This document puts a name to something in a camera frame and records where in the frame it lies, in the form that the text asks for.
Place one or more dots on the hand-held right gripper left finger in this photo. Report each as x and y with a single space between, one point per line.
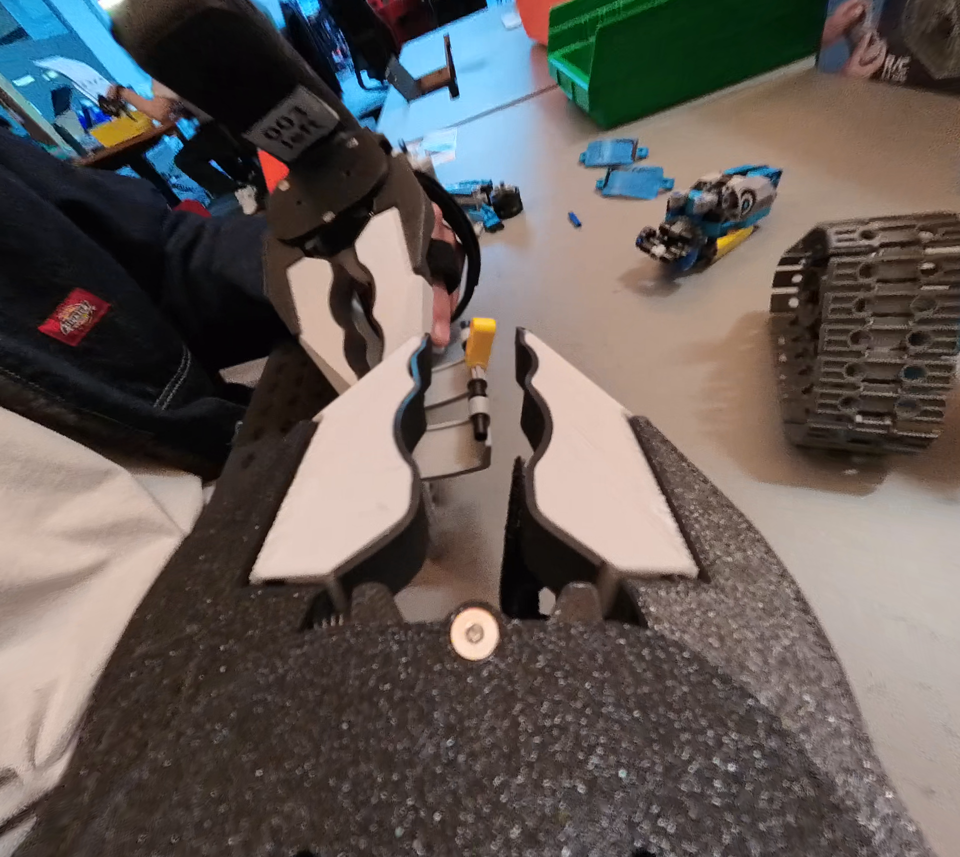
338 497

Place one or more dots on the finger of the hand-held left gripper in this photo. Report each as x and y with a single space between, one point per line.
318 310
405 280

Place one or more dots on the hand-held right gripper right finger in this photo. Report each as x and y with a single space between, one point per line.
608 490

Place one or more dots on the yellow black small part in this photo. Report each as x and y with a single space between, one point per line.
480 377

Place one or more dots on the blue tracked toy robot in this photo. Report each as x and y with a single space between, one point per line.
870 332

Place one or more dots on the person's left forearm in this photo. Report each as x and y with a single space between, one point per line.
225 280

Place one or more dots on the grey desk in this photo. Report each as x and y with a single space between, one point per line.
720 497

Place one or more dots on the person's left hand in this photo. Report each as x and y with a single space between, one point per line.
446 325

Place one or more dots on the orange traffic cone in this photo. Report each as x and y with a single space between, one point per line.
272 170

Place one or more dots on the black perforated mat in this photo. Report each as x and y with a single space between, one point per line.
285 400

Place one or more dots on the blue black wheel assembly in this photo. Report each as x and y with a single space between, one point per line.
488 202

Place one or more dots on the black office chair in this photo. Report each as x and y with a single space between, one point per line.
353 25

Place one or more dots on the person's denim jacket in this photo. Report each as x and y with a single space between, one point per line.
90 317

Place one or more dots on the person's white shirt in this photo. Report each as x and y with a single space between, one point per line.
75 572

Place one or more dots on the black blue motor assembly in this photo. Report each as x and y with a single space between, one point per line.
705 217

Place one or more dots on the green plastic bin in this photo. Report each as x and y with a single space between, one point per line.
690 17

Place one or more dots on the black metal bracket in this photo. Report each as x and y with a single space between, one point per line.
428 70

